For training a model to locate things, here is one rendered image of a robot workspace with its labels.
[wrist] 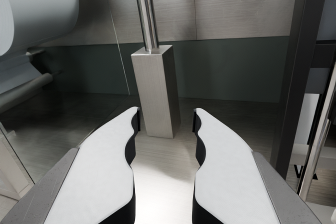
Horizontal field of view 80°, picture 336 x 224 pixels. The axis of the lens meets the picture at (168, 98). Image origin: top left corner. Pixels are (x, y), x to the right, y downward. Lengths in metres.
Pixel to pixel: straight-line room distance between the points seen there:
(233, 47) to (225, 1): 0.15
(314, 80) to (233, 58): 0.46
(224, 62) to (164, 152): 0.39
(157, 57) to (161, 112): 0.16
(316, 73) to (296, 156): 0.13
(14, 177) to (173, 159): 0.37
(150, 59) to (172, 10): 0.28
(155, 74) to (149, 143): 0.22
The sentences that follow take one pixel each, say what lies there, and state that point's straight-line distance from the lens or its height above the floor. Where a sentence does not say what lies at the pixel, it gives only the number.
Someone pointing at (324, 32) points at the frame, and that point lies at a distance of 0.31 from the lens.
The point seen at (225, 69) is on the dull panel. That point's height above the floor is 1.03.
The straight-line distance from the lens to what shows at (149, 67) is 0.54.
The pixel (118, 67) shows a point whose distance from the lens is 0.88.
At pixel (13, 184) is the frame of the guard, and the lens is 0.61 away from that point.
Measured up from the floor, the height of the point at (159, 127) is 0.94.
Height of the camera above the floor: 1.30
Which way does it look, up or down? 28 degrees down
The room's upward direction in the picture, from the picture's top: 8 degrees counter-clockwise
